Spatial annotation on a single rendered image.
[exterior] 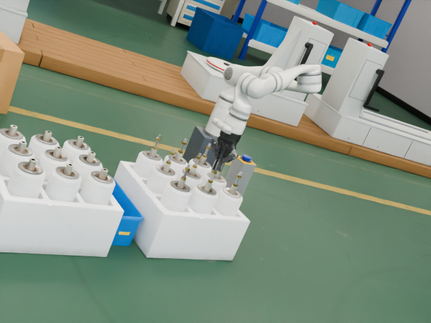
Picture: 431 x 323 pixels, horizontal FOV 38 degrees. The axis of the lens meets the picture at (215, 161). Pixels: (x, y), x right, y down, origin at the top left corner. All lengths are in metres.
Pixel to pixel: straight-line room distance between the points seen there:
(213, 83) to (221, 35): 2.49
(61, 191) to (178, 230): 0.46
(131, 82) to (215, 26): 2.77
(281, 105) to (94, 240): 2.74
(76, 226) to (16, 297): 0.32
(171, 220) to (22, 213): 0.52
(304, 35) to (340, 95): 0.63
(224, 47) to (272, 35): 0.76
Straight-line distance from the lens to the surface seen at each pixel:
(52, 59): 3.93
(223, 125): 2.12
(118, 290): 1.97
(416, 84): 9.26
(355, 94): 4.91
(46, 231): 1.97
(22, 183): 1.91
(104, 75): 4.00
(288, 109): 4.60
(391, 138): 5.19
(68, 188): 1.95
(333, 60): 7.84
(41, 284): 1.89
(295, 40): 4.64
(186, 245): 2.25
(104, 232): 2.05
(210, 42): 6.73
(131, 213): 2.24
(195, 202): 2.23
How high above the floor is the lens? 1.04
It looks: 18 degrees down
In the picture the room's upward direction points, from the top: 23 degrees clockwise
